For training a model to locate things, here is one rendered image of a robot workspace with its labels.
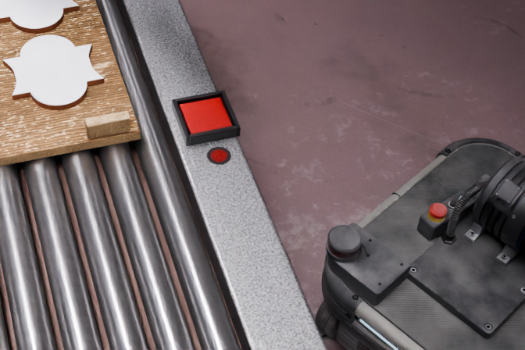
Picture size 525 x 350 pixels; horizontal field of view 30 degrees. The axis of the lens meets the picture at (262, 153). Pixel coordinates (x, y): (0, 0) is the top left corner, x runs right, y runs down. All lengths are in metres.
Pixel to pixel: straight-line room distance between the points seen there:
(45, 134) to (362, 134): 1.46
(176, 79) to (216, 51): 1.43
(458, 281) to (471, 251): 0.09
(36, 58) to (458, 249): 1.06
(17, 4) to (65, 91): 0.20
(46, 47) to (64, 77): 0.07
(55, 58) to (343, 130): 1.37
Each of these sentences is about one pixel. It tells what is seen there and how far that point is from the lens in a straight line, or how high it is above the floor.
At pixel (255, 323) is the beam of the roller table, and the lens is 1.15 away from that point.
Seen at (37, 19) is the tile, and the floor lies 0.95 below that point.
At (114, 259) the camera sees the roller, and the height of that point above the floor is 0.92.
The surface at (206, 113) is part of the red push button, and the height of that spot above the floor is 0.93.
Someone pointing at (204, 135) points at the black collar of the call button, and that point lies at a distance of 1.31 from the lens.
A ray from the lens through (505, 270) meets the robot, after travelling 2.10.
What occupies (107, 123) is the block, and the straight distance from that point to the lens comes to 1.28.
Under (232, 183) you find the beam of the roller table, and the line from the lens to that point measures 1.27.
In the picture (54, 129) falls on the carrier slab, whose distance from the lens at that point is 1.32.
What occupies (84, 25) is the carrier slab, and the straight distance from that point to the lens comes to 1.47.
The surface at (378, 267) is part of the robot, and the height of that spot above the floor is 0.28.
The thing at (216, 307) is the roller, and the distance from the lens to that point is 1.15.
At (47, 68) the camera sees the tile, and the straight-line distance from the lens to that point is 1.39.
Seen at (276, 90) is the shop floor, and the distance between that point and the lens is 2.73.
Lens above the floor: 1.88
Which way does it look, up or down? 47 degrees down
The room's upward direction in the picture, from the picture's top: 6 degrees clockwise
